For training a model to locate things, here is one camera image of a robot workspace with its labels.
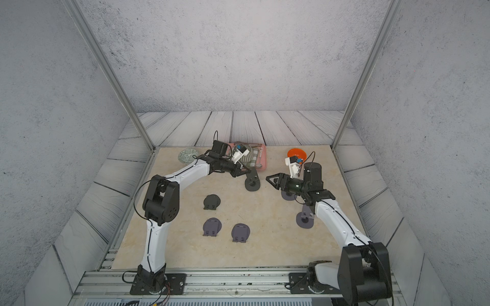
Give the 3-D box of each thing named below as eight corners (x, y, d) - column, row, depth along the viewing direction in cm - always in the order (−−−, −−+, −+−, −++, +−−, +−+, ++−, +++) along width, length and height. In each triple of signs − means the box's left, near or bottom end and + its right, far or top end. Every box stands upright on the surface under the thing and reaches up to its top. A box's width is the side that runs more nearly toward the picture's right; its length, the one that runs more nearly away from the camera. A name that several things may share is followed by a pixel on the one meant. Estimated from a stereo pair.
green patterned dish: (177, 162, 114) (176, 159, 112) (181, 151, 120) (180, 148, 118) (196, 162, 114) (194, 159, 112) (198, 151, 120) (197, 148, 118)
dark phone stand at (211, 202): (203, 210, 96) (202, 207, 95) (205, 196, 101) (205, 194, 100) (219, 209, 96) (218, 207, 95) (221, 196, 101) (220, 194, 100)
